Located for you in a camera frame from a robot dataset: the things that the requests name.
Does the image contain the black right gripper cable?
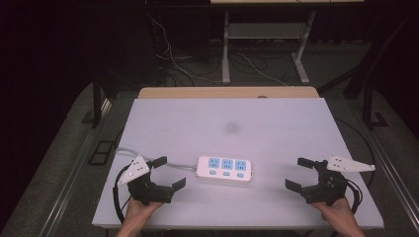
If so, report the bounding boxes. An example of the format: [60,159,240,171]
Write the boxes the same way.
[342,178,364,215]

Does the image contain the white cable on floor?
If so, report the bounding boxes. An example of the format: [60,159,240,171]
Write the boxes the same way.
[146,12,225,85]

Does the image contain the grey power strip cable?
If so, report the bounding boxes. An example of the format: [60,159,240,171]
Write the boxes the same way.
[114,146,199,172]

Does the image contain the white power strip blue sockets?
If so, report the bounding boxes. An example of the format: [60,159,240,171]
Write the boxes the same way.
[196,155,255,183]

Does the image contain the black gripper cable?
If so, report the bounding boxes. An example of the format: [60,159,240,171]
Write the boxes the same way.
[112,165,133,225]
[342,178,364,215]

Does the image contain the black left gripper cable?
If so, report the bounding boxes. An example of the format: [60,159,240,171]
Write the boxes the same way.
[112,165,133,225]

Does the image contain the person's right hand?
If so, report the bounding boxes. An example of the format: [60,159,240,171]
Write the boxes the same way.
[310,197,358,229]

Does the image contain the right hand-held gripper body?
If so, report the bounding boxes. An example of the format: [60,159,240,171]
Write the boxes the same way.
[299,154,377,207]

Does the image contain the person's left hand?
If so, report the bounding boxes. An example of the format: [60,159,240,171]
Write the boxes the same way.
[123,197,165,231]

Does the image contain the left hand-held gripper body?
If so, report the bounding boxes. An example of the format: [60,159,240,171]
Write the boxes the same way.
[117,154,175,206]

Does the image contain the black metal stand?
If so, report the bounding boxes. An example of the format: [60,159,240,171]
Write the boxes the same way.
[80,70,115,129]
[361,80,390,130]

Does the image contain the grey metal desk frame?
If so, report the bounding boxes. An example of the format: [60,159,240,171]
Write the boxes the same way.
[220,10,318,86]

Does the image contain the metal floor rail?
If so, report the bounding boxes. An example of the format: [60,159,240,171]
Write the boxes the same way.
[362,124,419,225]
[39,97,114,237]

